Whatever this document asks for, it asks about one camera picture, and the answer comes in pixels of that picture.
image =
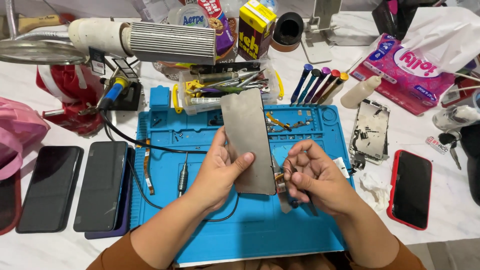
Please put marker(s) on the person's left hand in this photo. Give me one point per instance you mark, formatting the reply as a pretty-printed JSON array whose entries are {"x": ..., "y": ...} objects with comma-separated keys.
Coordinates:
[{"x": 213, "y": 176}]

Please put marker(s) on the blue yellow soldering iron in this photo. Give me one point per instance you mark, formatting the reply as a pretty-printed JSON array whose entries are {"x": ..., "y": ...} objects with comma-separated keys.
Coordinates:
[{"x": 114, "y": 92}]

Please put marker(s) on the purple capped screwdriver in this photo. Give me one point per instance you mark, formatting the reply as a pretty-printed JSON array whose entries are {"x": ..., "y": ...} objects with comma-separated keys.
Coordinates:
[{"x": 318, "y": 85}]

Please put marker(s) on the gooseneck magnifier lens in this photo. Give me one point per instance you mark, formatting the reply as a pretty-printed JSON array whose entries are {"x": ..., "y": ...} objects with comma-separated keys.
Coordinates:
[{"x": 37, "y": 53}]

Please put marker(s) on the disassembled silver phone frame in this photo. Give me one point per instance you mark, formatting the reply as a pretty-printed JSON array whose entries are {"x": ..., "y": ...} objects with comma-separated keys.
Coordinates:
[{"x": 371, "y": 131}]

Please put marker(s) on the grey phone display panel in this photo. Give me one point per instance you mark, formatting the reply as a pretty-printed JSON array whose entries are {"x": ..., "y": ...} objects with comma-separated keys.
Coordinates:
[{"x": 247, "y": 138}]

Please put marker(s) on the white squeeze bottle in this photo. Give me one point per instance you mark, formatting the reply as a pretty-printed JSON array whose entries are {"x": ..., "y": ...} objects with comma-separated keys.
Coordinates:
[{"x": 356, "y": 95}]

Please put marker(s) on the red plastic container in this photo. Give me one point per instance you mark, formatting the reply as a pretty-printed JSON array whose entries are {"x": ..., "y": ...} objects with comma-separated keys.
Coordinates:
[{"x": 75, "y": 92}]

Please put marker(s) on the black round holder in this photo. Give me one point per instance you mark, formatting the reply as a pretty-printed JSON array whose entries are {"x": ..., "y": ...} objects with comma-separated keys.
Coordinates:
[{"x": 288, "y": 28}]

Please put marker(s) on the blue capped screwdriver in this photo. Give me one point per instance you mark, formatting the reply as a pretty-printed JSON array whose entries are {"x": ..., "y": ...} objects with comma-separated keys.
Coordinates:
[{"x": 302, "y": 84}]

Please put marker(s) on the black soldering iron stand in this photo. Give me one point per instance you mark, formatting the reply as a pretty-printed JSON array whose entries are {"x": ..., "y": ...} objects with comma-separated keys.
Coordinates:
[{"x": 132, "y": 99}]

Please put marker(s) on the black bag with pink trim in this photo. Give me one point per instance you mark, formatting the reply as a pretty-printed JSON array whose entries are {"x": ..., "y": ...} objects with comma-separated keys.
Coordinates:
[{"x": 386, "y": 18}]

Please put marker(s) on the grey flat strip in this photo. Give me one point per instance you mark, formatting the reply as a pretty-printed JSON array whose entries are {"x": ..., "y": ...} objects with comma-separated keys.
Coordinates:
[{"x": 284, "y": 200}]

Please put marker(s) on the crumpled white tissue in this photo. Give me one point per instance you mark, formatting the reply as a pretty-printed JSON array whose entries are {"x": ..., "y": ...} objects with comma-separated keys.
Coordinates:
[{"x": 375, "y": 191}]

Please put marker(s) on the small blue silicone block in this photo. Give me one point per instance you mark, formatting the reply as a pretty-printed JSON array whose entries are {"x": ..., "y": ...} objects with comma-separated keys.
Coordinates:
[{"x": 159, "y": 97}]

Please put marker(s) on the white phone stand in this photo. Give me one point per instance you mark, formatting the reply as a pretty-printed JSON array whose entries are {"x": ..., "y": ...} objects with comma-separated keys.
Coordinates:
[{"x": 318, "y": 48}]

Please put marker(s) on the yellow plastic pry pieces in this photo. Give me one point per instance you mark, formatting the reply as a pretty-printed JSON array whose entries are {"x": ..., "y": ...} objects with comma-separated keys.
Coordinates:
[{"x": 194, "y": 88}]

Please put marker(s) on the clear plastic tool box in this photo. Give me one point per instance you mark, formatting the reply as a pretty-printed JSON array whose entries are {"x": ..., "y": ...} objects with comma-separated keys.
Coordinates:
[{"x": 187, "y": 108}]

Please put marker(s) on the yellow capped screwdriver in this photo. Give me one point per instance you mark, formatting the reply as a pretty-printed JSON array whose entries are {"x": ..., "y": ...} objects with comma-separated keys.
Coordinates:
[{"x": 335, "y": 88}]

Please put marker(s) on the silver precision screwdriver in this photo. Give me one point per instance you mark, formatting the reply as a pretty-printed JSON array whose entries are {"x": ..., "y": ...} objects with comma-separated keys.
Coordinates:
[{"x": 182, "y": 180}]

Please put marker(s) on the white ribbed cylinder lamp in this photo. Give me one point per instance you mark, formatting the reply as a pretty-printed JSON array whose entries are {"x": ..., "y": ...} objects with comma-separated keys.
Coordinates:
[{"x": 168, "y": 43}]

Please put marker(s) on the black pouch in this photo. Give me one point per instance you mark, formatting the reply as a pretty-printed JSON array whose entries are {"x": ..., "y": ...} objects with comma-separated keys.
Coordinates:
[{"x": 472, "y": 161}]

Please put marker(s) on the black capped teal screwdriver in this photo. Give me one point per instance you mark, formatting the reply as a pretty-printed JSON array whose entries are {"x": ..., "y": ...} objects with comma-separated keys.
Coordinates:
[{"x": 309, "y": 86}]

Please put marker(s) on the purple smartphone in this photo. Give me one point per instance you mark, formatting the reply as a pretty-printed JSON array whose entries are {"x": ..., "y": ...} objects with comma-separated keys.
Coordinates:
[{"x": 125, "y": 223}]

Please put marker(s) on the yellow brown drink carton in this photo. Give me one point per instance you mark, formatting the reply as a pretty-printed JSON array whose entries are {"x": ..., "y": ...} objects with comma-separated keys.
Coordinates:
[{"x": 255, "y": 41}]

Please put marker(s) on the clear plastic wrapper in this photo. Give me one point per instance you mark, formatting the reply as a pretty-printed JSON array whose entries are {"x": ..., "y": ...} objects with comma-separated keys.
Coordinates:
[{"x": 153, "y": 9}]

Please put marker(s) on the purple red snack packet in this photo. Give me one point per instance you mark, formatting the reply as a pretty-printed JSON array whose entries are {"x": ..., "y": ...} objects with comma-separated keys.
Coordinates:
[{"x": 222, "y": 37}]

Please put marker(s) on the smartphone in bright red case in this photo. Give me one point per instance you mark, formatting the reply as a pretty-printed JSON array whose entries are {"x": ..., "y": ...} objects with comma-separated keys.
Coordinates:
[{"x": 410, "y": 189}]

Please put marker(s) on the black tweezers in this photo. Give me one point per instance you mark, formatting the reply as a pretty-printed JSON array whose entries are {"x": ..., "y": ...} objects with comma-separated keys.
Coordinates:
[{"x": 312, "y": 206}]

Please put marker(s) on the black hanging tag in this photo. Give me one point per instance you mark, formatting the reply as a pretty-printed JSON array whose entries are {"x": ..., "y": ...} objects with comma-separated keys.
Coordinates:
[{"x": 97, "y": 62}]

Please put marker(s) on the smartphone in dark red case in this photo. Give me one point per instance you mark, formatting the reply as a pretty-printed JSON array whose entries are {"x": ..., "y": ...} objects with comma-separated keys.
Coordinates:
[{"x": 7, "y": 202}]

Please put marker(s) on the white key tag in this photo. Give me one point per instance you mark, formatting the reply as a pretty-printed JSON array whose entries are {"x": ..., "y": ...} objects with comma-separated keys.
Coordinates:
[{"x": 437, "y": 145}]

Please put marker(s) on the pink tissue pack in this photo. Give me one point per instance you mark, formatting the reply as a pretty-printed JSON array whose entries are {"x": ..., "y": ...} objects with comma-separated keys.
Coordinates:
[{"x": 405, "y": 82}]

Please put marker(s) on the blue silicone repair mat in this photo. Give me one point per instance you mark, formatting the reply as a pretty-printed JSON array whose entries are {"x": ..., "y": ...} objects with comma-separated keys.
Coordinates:
[{"x": 243, "y": 232}]

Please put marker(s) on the black smartphone with blue edge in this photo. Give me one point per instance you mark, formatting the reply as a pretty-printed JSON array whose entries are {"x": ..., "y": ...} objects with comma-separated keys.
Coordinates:
[{"x": 99, "y": 183}]

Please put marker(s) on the sealed plastic water cup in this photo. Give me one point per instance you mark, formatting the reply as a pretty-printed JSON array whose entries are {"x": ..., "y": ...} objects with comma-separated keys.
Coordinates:
[{"x": 193, "y": 18}]

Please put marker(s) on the bunch of metal repair tools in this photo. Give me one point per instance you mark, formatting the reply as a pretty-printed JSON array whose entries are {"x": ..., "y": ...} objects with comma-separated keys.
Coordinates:
[{"x": 232, "y": 83}]

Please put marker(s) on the red capped screwdriver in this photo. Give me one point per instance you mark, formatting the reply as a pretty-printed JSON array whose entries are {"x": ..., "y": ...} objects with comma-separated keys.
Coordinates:
[{"x": 327, "y": 86}]

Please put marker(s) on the black headed keys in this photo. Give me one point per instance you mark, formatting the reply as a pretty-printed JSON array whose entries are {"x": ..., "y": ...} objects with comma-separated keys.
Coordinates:
[{"x": 447, "y": 138}]

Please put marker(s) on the black narrow packet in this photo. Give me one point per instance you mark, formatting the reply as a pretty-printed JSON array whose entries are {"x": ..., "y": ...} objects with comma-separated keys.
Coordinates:
[{"x": 225, "y": 67}]

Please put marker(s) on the person's right hand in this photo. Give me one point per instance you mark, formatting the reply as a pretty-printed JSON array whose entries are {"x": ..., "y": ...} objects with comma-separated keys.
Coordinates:
[{"x": 330, "y": 187}]

